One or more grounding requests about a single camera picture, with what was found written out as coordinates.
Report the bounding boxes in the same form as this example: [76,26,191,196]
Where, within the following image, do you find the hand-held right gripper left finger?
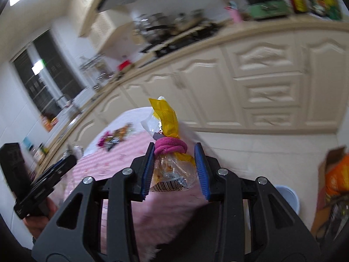
[31,142,156,262]

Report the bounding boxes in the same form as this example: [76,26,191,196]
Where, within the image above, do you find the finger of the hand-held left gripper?
[30,154,77,186]

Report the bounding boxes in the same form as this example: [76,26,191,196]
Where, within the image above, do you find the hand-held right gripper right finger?
[193,142,322,262]

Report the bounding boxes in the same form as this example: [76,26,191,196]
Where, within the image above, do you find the pink hair tie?
[154,138,188,156]

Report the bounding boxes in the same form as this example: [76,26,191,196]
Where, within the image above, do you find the yellow clear plastic bread bag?
[140,96,198,193]

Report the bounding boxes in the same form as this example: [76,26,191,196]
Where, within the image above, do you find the person's left hand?
[23,197,59,245]

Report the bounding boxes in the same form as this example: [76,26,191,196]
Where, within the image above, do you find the white plastic bag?
[65,144,84,159]

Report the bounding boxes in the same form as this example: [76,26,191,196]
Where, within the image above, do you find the clear jar beige contents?
[32,144,47,165]

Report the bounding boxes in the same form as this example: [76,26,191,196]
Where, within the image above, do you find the round pink checkered table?
[61,106,214,257]

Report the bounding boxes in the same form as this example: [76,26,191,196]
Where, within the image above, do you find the orange dish soap bottle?
[41,114,60,132]

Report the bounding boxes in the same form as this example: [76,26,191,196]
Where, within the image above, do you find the small yellow wrapper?
[113,125,133,139]

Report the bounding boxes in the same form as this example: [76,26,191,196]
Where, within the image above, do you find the purple candy wrapper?
[97,132,110,148]

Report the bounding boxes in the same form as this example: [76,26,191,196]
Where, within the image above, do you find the metal faucet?
[56,94,82,115]

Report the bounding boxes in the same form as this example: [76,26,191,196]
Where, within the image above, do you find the pale blue plastic basin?
[274,185,301,217]

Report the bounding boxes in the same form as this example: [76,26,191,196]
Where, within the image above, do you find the sliding window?
[10,29,88,118]

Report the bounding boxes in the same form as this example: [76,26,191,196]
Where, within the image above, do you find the red bowl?
[117,60,133,72]

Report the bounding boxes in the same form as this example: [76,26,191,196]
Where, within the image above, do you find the cardboard box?
[310,146,349,241]

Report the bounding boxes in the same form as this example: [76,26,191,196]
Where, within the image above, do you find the black gas stove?
[139,23,224,58]

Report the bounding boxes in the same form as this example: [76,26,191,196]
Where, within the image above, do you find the cream lower kitchen cabinets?
[41,19,349,170]

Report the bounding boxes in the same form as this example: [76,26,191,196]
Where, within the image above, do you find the orange plastic bag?
[324,155,349,197]

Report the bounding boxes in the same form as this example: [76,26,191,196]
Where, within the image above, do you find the cream lattice door cabinet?
[90,10,129,53]

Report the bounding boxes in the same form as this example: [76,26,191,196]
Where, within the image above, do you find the stainless steamer pot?
[134,13,171,34]

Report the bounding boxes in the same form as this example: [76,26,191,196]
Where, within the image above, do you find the steel wok with lid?
[174,10,209,31]

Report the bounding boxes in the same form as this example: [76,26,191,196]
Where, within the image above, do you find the pink utensil holder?
[225,1,243,24]

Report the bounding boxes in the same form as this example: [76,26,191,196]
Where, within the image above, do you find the cream upper cabinet row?
[79,0,121,38]

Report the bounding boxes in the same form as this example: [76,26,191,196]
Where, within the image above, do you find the green rice cooker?
[244,0,293,20]

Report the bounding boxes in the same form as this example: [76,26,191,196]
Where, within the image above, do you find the metal wall utensil rail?
[79,54,107,69]

